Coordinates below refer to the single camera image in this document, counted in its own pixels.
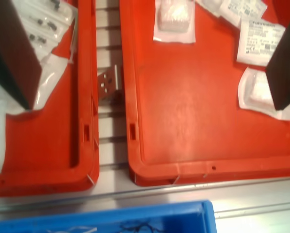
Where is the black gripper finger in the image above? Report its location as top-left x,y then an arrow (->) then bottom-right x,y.
266,4 -> 290,111
0,0 -> 44,111

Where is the white sealed gauze bandage pack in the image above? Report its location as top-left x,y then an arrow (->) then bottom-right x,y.
237,67 -> 290,121
195,0 -> 225,17
219,0 -> 268,27
153,0 -> 196,44
236,18 -> 288,67

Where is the clear syringe needle pack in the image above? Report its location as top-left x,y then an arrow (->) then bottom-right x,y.
13,0 -> 78,64

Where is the red plastic crate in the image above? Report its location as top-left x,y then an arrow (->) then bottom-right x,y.
0,0 -> 100,198
119,0 -> 290,187

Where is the blue plastic bin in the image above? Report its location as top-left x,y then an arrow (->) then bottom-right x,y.
0,199 -> 218,233

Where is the black thread piece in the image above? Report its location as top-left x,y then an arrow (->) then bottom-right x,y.
119,219 -> 166,233

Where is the large white pouch green ring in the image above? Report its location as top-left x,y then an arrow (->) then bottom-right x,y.
0,53 -> 74,115

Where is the silver metal angle bracket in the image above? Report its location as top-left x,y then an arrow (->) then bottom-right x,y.
97,64 -> 123,104

